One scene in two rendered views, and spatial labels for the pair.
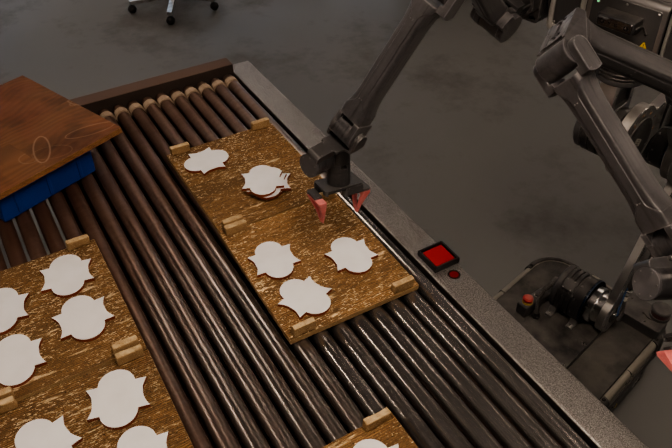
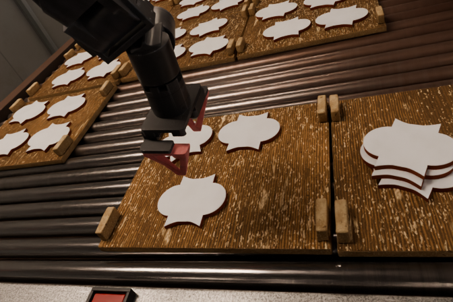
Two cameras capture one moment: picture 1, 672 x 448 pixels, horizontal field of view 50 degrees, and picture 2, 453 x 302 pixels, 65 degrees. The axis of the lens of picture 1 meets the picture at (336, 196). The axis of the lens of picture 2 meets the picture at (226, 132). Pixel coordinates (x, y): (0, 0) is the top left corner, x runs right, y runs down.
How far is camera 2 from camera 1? 1.96 m
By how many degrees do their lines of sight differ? 98
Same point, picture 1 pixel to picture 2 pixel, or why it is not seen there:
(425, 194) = not seen: outside the picture
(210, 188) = (438, 102)
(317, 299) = not seen: hidden behind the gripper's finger
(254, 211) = (351, 135)
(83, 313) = (288, 27)
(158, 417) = (182, 61)
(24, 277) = (357, 2)
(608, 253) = not seen: outside the picture
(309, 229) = (272, 179)
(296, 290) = (195, 136)
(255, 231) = (309, 129)
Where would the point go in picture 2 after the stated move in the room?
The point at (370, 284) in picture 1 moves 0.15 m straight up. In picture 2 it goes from (145, 200) to (106, 145)
